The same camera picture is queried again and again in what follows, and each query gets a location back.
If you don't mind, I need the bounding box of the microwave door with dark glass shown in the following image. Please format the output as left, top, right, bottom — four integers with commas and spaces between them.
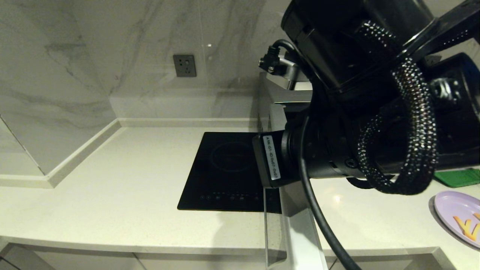
262, 103, 330, 270

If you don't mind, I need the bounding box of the lavender plastic plate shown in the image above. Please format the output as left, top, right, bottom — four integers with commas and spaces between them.
434, 191, 480, 249

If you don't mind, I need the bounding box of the black induction cooktop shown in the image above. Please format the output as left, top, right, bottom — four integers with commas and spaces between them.
177, 132, 282, 214

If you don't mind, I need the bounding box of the beige cabinet door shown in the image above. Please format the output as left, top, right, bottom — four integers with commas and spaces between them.
135, 253, 338, 270
330, 255, 456, 270

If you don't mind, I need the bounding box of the green plastic tray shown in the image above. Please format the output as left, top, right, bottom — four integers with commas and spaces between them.
434, 168, 480, 188

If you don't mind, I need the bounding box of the black braided cable sleeve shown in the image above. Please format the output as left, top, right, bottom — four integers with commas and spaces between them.
356, 21, 480, 195

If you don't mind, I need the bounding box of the grey single wall outlet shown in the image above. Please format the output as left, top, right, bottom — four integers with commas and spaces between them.
173, 55, 197, 78

